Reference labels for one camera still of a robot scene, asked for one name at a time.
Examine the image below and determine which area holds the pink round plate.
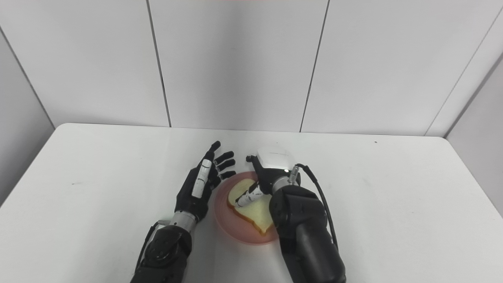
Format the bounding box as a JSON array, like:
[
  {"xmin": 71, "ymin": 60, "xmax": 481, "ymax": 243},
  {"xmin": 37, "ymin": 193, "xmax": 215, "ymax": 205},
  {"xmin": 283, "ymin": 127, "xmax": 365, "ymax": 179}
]
[{"xmin": 214, "ymin": 171, "xmax": 279, "ymax": 246}]

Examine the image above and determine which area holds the slice of white bread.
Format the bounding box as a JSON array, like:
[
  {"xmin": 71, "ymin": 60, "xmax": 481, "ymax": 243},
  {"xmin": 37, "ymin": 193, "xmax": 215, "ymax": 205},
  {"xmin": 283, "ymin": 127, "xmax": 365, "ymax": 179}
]
[{"xmin": 227, "ymin": 178, "xmax": 274, "ymax": 235}]

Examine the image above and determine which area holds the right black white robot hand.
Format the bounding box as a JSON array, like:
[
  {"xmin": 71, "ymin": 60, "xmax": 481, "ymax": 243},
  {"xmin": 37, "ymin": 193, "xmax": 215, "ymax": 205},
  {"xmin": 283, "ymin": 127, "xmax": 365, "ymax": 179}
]
[{"xmin": 235, "ymin": 145, "xmax": 302, "ymax": 208}]

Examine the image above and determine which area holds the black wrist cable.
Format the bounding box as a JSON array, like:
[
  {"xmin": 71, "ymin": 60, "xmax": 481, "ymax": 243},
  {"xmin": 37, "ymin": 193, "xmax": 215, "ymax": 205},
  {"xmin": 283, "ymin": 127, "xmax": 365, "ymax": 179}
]
[
  {"xmin": 289, "ymin": 164, "xmax": 339, "ymax": 252},
  {"xmin": 134, "ymin": 220, "xmax": 169, "ymax": 276}
]

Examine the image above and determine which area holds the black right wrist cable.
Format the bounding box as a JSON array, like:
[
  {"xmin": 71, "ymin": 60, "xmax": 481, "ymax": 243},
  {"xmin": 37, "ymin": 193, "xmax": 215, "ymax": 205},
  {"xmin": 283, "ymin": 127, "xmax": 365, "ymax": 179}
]
[{"xmin": 289, "ymin": 164, "xmax": 339, "ymax": 252}]

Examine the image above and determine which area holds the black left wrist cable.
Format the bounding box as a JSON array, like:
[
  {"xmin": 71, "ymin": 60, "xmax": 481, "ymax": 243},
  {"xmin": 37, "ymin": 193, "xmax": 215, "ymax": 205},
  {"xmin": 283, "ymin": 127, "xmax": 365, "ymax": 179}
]
[{"xmin": 134, "ymin": 220, "xmax": 169, "ymax": 276}]

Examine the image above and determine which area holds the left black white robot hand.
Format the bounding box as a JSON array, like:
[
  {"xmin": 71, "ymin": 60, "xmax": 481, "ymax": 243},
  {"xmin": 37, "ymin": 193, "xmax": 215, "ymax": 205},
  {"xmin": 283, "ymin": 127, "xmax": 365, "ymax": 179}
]
[{"xmin": 174, "ymin": 141, "xmax": 237, "ymax": 223}]

